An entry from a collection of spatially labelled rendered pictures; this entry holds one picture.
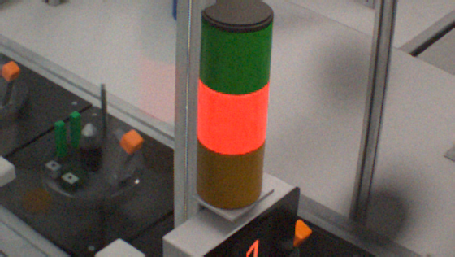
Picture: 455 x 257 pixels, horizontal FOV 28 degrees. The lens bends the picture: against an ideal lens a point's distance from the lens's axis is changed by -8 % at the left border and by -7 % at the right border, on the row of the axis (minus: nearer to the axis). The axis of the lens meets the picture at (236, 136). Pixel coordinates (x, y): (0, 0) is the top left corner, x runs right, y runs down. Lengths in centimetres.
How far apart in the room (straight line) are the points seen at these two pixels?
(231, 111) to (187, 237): 11
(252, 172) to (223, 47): 11
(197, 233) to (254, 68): 15
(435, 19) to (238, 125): 128
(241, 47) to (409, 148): 90
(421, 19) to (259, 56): 128
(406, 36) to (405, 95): 22
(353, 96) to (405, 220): 33
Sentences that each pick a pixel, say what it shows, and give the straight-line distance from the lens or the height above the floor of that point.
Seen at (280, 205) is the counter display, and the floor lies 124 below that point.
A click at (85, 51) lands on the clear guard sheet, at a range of 61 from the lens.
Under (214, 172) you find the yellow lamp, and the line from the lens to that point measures 72.
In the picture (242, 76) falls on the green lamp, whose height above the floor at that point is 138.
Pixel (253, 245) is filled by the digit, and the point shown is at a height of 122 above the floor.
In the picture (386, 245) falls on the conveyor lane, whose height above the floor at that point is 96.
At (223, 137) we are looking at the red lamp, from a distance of 70.
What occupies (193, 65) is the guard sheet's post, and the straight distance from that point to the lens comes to 70.
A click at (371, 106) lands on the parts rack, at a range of 115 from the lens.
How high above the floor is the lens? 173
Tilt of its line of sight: 35 degrees down
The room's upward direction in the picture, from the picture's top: 3 degrees clockwise
